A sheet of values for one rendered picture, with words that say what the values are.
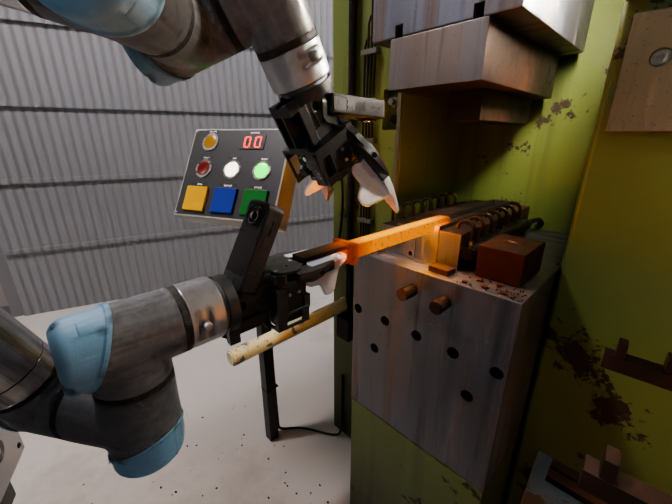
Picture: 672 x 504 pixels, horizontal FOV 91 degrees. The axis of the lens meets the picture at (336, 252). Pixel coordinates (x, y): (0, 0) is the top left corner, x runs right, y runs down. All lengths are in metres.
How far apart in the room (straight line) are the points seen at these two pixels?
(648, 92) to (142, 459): 0.84
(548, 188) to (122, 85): 2.53
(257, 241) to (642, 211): 0.64
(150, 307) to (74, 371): 0.08
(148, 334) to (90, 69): 2.54
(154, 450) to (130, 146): 2.48
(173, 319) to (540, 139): 1.03
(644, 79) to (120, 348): 0.79
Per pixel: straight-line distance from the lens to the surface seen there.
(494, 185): 1.18
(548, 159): 1.14
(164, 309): 0.38
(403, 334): 0.79
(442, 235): 0.73
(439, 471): 0.95
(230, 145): 1.06
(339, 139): 0.45
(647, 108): 0.75
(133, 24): 0.32
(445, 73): 0.72
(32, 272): 3.05
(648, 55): 0.76
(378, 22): 0.84
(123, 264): 2.95
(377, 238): 0.58
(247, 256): 0.41
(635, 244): 0.78
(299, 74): 0.42
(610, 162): 0.77
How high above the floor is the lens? 1.18
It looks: 19 degrees down
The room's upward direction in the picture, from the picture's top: straight up
